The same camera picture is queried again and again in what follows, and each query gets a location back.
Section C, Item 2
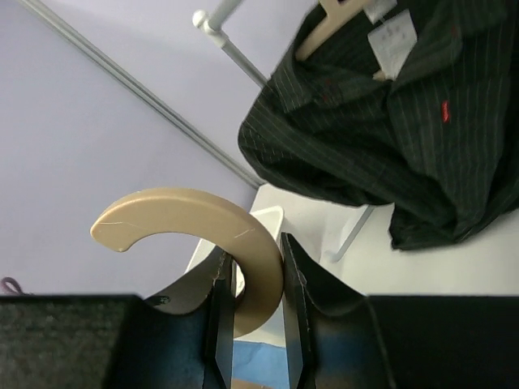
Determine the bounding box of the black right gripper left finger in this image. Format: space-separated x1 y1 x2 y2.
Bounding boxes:
1 249 235 388

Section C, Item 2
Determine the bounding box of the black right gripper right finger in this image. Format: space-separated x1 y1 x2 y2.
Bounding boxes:
281 233 518 388

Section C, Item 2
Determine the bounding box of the light blue shirt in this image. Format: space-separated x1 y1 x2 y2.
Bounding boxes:
232 340 290 388

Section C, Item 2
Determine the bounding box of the beige plastic hanger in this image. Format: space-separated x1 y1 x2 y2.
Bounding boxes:
90 188 284 338

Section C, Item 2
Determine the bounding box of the dark striped shirt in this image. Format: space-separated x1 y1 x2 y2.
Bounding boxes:
238 1 518 250

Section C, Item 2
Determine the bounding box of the beige hanger with dark shirt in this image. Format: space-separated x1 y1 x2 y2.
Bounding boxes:
294 0 392 82

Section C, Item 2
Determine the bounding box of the white plastic bin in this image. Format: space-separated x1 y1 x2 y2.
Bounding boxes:
156 205 284 340

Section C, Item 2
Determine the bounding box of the silver clothes rack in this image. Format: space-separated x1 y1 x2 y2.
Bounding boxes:
192 1 374 263

